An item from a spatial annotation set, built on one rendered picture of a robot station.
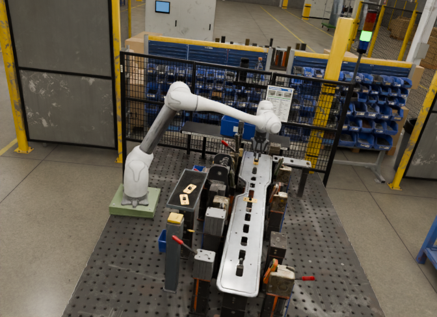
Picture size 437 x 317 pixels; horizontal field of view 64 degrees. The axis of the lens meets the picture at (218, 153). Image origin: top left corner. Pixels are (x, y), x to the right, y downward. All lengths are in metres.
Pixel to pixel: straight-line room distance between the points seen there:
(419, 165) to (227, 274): 3.74
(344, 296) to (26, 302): 2.14
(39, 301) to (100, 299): 1.07
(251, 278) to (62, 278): 1.80
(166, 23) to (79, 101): 4.82
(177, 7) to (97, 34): 4.82
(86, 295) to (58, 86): 2.90
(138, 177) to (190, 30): 6.71
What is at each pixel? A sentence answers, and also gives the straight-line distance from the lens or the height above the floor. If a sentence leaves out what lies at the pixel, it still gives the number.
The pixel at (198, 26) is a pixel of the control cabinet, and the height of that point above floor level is 1.07.
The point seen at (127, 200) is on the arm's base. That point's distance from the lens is 2.43.
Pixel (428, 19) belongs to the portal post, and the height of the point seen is 1.92.
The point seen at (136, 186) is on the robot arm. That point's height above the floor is 0.91.
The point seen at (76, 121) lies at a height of 0.47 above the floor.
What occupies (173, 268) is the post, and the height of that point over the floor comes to 0.87.
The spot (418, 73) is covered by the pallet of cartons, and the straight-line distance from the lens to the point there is 5.64.
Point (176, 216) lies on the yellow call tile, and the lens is 1.67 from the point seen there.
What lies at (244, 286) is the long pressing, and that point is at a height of 1.00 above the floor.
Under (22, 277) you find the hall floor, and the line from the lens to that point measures 3.18.
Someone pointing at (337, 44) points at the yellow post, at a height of 1.81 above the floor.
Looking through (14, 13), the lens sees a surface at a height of 1.62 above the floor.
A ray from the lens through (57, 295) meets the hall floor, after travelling 2.97.
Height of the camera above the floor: 2.18
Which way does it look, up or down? 27 degrees down
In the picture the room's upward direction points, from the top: 7 degrees clockwise
